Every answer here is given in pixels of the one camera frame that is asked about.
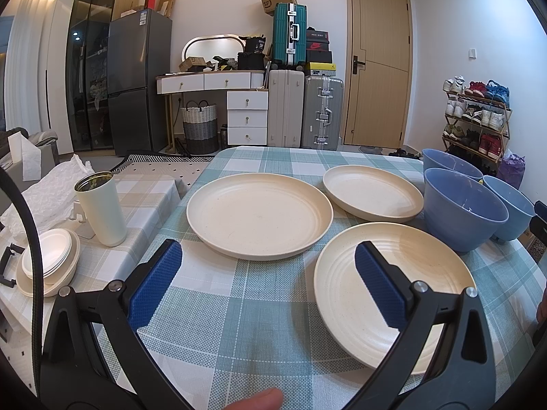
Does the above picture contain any large blue bowl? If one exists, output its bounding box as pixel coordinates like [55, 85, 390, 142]
[424, 167, 509, 253]

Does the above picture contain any light blue bowl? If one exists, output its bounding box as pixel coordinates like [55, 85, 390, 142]
[483, 175, 535, 242]

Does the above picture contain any large cream plate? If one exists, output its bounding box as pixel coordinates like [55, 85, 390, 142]
[186, 173, 334, 261]

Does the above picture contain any person's left hand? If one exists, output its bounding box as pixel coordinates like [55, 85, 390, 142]
[225, 388, 284, 410]

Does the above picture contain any ribbed cream plate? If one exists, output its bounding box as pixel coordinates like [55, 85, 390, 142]
[313, 222, 476, 368]

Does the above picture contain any white paper towel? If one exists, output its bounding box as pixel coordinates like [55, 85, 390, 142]
[1, 154, 95, 243]

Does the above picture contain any cream tumbler cup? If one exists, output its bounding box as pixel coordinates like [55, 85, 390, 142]
[74, 171, 127, 247]

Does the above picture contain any purple bag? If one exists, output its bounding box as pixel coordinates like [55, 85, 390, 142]
[497, 149, 526, 190]

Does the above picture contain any tissue box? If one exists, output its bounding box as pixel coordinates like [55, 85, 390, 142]
[1, 129, 58, 182]

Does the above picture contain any dotted floor rug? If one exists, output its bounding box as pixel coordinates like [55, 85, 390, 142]
[111, 152, 214, 197]

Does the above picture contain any wooden shoe rack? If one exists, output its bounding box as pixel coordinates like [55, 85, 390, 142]
[441, 76, 512, 169]

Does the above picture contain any woven laundry basket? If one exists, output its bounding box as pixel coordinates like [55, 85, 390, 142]
[182, 100, 219, 154]

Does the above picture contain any black glass cabinet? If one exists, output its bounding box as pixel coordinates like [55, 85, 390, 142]
[66, 0, 115, 152]

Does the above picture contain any silver aluminium suitcase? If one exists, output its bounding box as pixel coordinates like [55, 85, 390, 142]
[301, 76, 344, 151]

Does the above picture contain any white drawer unit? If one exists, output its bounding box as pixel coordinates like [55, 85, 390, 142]
[226, 90, 268, 146]

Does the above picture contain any white vanity desk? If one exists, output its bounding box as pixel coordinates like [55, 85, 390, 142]
[156, 70, 268, 152]

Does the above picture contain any white curtain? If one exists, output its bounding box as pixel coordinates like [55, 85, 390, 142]
[4, 0, 55, 134]

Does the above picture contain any wooden door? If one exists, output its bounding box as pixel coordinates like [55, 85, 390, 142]
[343, 0, 413, 148]

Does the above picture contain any beige suitcase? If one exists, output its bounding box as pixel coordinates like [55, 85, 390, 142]
[267, 69, 304, 148]

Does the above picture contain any black refrigerator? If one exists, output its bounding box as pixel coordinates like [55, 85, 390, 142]
[107, 9, 172, 155]

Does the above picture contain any stack of shoe boxes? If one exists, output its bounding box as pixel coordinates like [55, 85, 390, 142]
[305, 27, 336, 77]

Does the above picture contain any oval vanity mirror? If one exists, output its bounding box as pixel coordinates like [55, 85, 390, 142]
[181, 34, 246, 62]

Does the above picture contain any teal suitcase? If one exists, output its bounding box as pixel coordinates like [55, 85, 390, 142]
[272, 3, 307, 70]

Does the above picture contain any black cable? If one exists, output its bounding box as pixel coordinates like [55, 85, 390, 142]
[0, 166, 44, 398]

